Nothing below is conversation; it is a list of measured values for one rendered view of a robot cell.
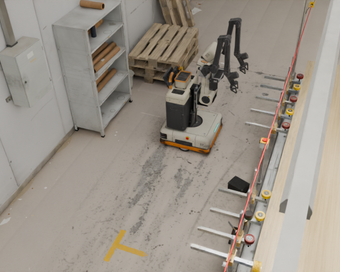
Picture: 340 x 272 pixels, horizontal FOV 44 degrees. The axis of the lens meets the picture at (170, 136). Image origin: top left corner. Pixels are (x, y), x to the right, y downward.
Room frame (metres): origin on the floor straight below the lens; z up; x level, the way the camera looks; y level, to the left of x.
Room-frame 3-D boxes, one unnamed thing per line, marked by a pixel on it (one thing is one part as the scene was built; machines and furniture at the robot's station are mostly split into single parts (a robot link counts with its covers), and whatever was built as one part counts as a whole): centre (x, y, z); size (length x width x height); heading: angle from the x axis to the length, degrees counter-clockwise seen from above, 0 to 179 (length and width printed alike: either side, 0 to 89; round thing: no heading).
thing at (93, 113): (4.79, 0.92, 0.78); 0.90 x 0.45 x 1.55; 157
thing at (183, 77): (4.28, -0.18, 0.87); 0.23 x 0.15 x 0.11; 157
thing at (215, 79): (4.12, -0.55, 0.99); 0.28 x 0.16 x 0.22; 157
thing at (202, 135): (4.23, -0.29, 0.16); 0.67 x 0.64 x 0.25; 67
